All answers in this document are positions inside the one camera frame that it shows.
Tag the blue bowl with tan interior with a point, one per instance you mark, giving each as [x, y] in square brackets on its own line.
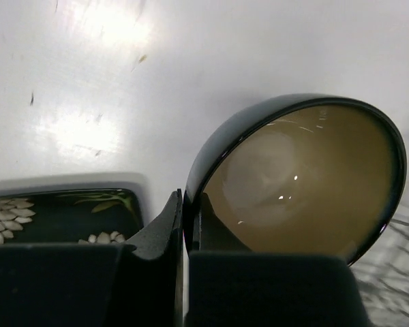
[303, 173]

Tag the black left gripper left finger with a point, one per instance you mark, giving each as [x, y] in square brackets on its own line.
[134, 283]

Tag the grey wire dish rack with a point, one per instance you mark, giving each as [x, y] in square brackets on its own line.
[383, 272]

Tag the black square floral plate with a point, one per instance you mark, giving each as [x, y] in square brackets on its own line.
[86, 216]

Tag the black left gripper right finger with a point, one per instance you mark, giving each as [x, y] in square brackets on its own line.
[254, 289]

